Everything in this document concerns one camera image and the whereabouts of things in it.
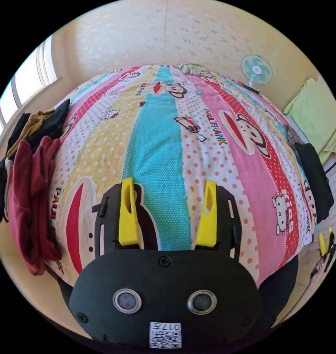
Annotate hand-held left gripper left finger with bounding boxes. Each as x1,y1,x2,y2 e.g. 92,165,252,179
118,178,143,247

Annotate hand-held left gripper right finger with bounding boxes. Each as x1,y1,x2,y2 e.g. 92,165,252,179
195,180,219,248

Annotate person's right hand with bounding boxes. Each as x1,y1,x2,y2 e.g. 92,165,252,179
310,256,329,279

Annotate folded black garment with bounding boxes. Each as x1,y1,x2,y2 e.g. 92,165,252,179
293,142,335,224

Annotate bed with cartoon printed sheet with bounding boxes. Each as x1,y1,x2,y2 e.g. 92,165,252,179
45,64,317,290

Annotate pile of clothes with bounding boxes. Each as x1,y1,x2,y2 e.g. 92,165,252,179
0,99,72,277

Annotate light green cloth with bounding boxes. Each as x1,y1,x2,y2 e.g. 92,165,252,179
283,78,336,162

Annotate floral pillow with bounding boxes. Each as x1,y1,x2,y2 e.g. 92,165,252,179
175,63,210,74

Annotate white and teal fan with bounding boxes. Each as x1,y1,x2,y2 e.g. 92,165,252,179
240,54,274,95

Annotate window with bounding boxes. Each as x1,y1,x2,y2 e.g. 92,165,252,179
0,35,61,155

